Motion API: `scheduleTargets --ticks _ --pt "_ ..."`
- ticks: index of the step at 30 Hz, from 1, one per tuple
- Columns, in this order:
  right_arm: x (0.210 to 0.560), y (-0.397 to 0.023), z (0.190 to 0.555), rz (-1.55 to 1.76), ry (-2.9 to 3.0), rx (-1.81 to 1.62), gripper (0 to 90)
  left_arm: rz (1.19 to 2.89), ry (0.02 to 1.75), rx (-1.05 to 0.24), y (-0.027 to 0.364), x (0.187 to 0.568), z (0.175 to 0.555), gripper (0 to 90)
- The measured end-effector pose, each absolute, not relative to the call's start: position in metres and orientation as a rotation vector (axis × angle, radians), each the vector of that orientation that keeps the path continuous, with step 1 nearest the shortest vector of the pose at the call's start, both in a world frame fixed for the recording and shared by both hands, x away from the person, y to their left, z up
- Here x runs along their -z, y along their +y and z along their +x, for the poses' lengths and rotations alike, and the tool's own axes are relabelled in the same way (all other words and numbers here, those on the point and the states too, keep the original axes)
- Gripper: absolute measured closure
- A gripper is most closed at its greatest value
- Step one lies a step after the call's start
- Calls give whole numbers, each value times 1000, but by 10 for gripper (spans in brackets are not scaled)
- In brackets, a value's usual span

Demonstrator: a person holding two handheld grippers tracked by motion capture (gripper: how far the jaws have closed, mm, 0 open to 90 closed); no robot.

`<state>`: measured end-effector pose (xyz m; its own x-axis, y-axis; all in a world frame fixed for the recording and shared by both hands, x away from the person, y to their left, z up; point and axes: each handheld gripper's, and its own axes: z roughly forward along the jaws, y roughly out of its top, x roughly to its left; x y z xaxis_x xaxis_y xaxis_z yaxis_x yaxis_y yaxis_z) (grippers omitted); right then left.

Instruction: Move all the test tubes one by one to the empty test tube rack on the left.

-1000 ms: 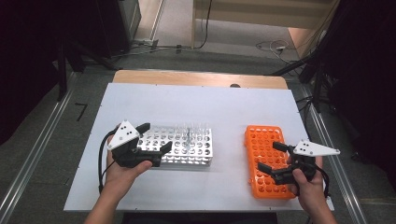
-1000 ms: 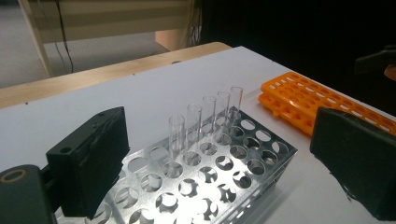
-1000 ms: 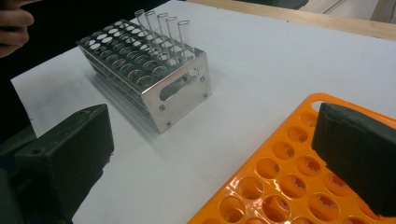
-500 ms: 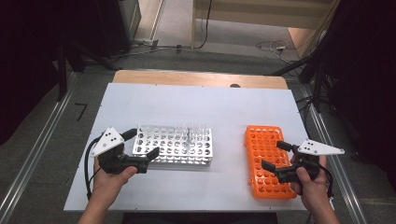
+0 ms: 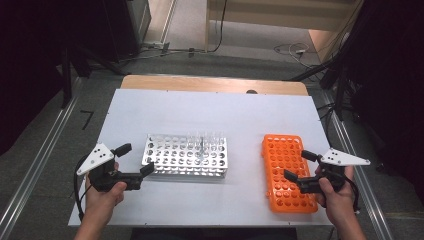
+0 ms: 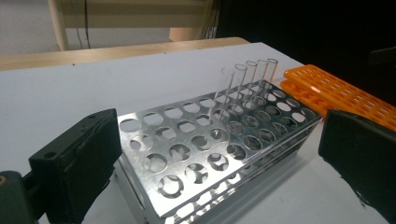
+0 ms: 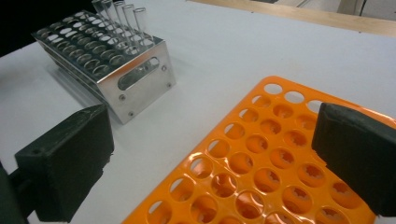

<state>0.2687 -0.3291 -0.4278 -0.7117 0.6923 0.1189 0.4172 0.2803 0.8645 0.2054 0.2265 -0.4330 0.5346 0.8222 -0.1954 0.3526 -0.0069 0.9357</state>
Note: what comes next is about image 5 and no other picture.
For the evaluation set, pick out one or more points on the light wooden furniture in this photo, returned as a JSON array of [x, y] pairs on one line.
[[280, 15]]

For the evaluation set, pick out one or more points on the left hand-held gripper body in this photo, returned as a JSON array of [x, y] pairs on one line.
[[98, 158]]

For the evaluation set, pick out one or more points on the orange plastic test tube rack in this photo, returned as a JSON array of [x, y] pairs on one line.
[[276, 200]]

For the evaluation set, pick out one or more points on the person's left hand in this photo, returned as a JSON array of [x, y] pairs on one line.
[[100, 200]]

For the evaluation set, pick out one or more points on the wooden table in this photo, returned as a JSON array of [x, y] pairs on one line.
[[206, 84]]

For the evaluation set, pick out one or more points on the aluminium floor rail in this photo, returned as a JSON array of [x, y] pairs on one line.
[[36, 163], [346, 143]]

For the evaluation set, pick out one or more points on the black metal stand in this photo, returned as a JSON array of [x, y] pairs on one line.
[[66, 80], [339, 96]]

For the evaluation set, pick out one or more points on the dark curtain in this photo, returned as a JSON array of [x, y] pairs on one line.
[[393, 83]]

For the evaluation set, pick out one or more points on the white board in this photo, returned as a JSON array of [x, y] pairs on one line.
[[206, 113]]

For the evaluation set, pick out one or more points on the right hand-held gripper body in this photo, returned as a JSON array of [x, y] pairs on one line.
[[343, 158]]

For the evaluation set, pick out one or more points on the dark cabinet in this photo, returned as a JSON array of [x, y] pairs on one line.
[[123, 26]]

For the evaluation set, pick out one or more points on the person's dark clothing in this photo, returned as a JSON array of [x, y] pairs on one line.
[[213, 234]]

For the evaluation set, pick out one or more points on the silver metal test tube rack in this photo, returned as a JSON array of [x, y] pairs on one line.
[[180, 156]]

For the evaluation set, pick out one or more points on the person's right hand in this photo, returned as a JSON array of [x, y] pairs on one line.
[[336, 206]]

